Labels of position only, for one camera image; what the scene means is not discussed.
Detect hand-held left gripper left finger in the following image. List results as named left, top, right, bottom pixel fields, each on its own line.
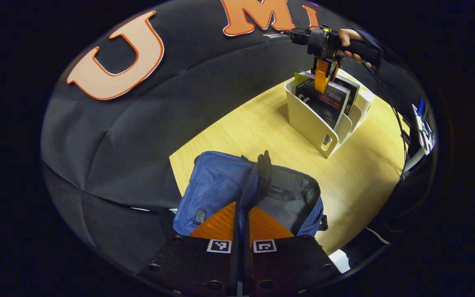
left=138, top=201, right=242, bottom=297

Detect blue schoolbag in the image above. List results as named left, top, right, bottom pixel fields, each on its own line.
left=173, top=150, right=329, bottom=238

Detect black book with white back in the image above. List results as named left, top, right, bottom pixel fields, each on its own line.
left=294, top=71, right=351, bottom=130

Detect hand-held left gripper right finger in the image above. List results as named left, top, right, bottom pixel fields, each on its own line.
left=242, top=205, right=342, bottom=297

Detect white printed board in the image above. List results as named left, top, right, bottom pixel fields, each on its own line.
left=412, top=97, right=437, bottom=156

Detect white metal bar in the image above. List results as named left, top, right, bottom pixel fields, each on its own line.
left=402, top=146, right=426, bottom=174

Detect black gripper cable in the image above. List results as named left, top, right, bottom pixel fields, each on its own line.
left=361, top=61, right=409, bottom=178

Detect white bookshelf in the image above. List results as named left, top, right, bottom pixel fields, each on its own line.
left=284, top=68, right=375, bottom=159

